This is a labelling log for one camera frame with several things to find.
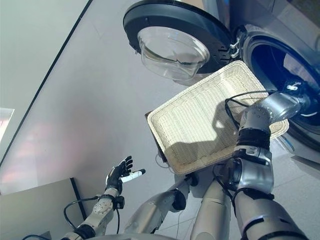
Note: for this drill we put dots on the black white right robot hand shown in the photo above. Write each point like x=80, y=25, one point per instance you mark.
x=308, y=93

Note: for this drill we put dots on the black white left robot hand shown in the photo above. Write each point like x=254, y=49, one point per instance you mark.
x=113, y=176

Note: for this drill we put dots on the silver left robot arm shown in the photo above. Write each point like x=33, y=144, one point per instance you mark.
x=100, y=210

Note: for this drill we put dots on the grey front-load washing machine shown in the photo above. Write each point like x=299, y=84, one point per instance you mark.
x=270, y=37

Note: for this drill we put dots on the silver left robot leg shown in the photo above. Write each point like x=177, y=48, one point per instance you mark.
x=150, y=210

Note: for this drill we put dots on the silver robot leg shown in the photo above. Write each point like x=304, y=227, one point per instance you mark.
x=150, y=210
x=212, y=205

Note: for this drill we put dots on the dark brown wooden stool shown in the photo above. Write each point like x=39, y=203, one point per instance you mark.
x=158, y=150

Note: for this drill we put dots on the grey robot torso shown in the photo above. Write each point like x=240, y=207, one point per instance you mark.
x=142, y=237

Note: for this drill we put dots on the grey box with black edge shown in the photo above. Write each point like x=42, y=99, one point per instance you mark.
x=37, y=207

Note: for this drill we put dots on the cream wicker basket tray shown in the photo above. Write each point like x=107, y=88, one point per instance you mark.
x=195, y=120

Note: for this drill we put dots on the silver right robot leg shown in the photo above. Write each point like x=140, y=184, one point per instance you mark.
x=212, y=205

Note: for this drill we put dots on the round glass washer door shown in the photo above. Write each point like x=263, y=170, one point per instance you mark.
x=175, y=22

